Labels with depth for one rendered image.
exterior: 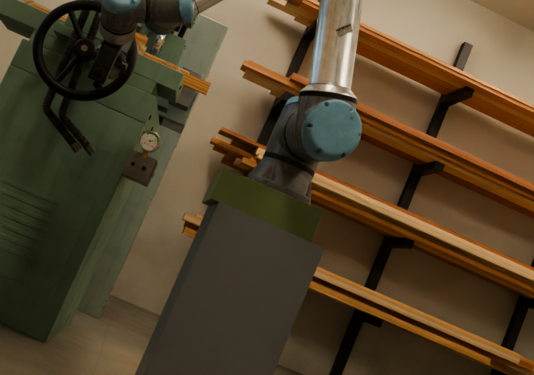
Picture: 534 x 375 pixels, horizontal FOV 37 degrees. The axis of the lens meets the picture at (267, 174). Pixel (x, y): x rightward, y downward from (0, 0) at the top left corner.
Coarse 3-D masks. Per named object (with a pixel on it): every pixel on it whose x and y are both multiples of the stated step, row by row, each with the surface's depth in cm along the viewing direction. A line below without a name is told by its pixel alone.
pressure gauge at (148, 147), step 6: (144, 132) 235; (150, 132) 236; (144, 138) 235; (150, 138) 236; (156, 138) 236; (144, 144) 235; (150, 144) 235; (156, 144) 236; (144, 150) 237; (150, 150) 235; (144, 156) 237
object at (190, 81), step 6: (36, 6) 257; (48, 12) 257; (60, 18) 258; (144, 54) 260; (156, 60) 260; (186, 72) 261; (186, 78) 260; (192, 78) 261; (198, 78) 261; (186, 84) 260; (192, 84) 261; (198, 84) 261; (204, 84) 261; (210, 84) 261; (198, 90) 261; (204, 90) 261
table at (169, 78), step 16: (0, 0) 240; (16, 0) 241; (0, 16) 244; (16, 16) 241; (32, 16) 241; (16, 32) 259; (32, 32) 248; (48, 32) 241; (64, 32) 232; (96, 48) 233; (144, 64) 244; (160, 64) 244; (160, 80) 244; (176, 80) 244; (160, 96) 264; (176, 96) 255
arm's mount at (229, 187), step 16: (224, 176) 204; (240, 176) 205; (208, 192) 220; (224, 192) 204; (240, 192) 205; (256, 192) 205; (272, 192) 206; (240, 208) 204; (256, 208) 205; (272, 208) 206; (288, 208) 206; (304, 208) 207; (272, 224) 205; (288, 224) 206; (304, 224) 207
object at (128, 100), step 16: (32, 48) 240; (16, 64) 239; (32, 64) 240; (48, 64) 240; (64, 80) 240; (80, 80) 241; (112, 80) 242; (112, 96) 242; (128, 96) 242; (144, 96) 243; (128, 112) 242; (144, 112) 242
